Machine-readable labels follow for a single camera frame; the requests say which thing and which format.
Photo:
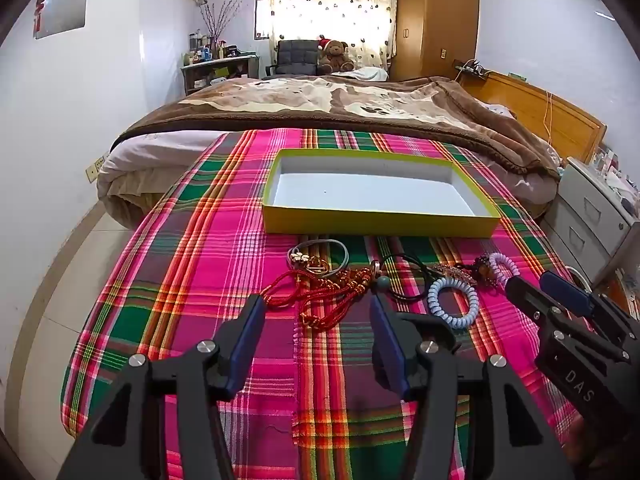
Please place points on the brown plush blanket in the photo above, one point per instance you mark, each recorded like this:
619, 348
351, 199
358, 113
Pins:
350, 105

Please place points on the black bin with white rim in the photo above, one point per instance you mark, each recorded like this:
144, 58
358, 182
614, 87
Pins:
580, 271

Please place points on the black padded chair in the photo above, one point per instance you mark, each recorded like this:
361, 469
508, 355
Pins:
295, 57

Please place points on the small cluttered desk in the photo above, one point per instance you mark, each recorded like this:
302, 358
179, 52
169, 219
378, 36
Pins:
220, 72

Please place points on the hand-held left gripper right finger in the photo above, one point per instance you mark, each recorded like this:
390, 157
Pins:
390, 350

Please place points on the brown teddy bear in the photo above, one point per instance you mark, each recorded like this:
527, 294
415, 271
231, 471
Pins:
335, 55

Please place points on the yellow-green shallow box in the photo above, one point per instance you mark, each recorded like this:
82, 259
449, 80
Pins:
375, 190

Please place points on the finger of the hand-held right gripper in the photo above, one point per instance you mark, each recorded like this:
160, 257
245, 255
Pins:
525, 296
565, 291

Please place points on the wooden bed headboard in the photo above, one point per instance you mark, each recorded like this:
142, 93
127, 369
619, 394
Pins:
550, 110

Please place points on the small wall window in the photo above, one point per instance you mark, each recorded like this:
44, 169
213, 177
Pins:
261, 17

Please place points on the pink green plaid cloth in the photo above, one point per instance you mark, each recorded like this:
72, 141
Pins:
200, 240

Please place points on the group of bottles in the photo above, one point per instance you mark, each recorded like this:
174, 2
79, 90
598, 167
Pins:
205, 52

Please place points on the heart print curtain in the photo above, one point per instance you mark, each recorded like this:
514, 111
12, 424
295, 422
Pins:
325, 10

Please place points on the grey drawer cabinet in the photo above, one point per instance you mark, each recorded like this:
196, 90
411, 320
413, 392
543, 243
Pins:
585, 215

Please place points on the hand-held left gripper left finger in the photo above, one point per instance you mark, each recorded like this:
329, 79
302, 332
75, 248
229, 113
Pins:
249, 340

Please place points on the white pillow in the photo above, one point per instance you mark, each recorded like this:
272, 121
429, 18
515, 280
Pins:
367, 74

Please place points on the glossy wall poster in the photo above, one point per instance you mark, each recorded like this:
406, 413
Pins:
62, 7

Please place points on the vase of bare branches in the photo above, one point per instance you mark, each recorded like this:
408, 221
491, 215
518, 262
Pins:
220, 20

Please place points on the wall power socket strip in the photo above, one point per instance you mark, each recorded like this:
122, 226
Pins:
96, 169

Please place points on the wooden wardrobe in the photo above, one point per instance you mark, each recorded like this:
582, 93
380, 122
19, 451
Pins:
435, 20

